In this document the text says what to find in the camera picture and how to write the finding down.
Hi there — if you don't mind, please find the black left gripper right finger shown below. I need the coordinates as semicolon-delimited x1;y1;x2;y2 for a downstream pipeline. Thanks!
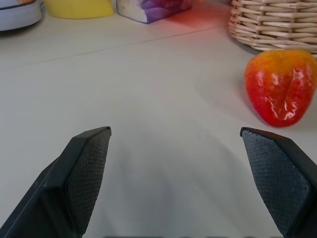
239;127;317;238

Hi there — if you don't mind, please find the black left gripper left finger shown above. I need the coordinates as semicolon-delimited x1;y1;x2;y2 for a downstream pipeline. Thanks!
0;126;112;238

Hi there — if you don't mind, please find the woven wicker basket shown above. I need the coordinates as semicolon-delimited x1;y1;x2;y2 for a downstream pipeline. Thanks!
228;0;317;56

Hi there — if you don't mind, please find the red yellow wax apple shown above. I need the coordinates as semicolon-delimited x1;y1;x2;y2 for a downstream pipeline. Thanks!
244;49;317;128

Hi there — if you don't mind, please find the yellow plastic cup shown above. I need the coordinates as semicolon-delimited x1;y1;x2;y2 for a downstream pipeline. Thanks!
44;0;114;19

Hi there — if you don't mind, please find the white grey round container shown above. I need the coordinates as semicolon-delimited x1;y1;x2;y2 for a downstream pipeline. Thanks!
0;0;45;32

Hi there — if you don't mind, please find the purple white tissue pack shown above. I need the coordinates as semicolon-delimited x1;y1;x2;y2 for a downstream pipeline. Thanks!
116;0;193;25

